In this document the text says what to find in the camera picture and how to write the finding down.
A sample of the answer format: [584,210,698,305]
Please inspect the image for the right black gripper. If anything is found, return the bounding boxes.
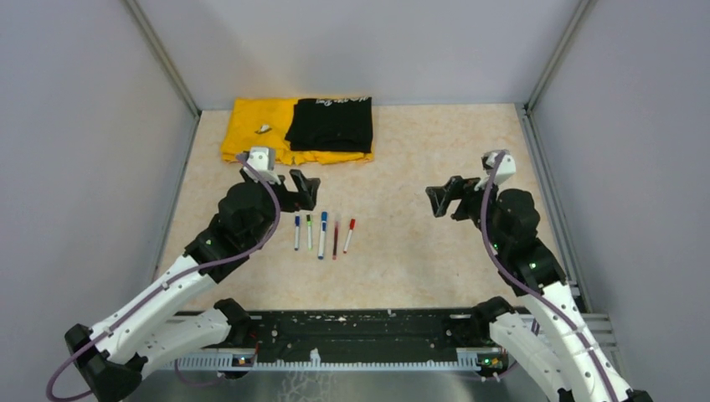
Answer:
[426,172,507,251]

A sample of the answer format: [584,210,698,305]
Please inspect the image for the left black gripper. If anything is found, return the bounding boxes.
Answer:
[240,165,319,247]

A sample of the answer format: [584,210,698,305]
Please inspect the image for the white blue-ended marker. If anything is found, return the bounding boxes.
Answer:
[294,214,301,251]

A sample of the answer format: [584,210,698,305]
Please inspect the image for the white green-tipped pen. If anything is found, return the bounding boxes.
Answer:
[306,214,313,250]

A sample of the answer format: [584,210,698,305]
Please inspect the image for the large white blue marker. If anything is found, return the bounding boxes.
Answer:
[317,211,328,260]

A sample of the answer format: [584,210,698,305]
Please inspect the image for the red gel pen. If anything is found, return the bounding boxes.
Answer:
[332,220,340,260]

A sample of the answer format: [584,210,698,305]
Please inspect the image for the white red-tipped pen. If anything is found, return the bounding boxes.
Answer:
[342,226,354,254]

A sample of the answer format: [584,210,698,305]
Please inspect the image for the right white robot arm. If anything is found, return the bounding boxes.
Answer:
[425,176,651,401]

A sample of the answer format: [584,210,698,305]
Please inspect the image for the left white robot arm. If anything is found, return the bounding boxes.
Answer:
[64,167,321,401]

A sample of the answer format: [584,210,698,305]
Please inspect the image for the yellow folded shirt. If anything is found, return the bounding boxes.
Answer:
[219,98,374,166]

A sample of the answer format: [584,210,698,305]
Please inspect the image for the black folded shirt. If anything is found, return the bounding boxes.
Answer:
[286,96,373,153]

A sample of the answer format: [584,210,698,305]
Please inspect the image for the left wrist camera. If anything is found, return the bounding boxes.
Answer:
[246,147,282,184]

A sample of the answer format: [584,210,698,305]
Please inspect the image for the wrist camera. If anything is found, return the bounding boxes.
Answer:
[475,150,517,191]
[246,147,282,184]

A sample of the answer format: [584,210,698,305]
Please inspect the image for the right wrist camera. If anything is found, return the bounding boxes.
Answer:
[475,150,517,191]

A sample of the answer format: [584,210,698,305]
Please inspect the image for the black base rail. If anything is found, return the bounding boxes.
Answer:
[177,308,514,377]

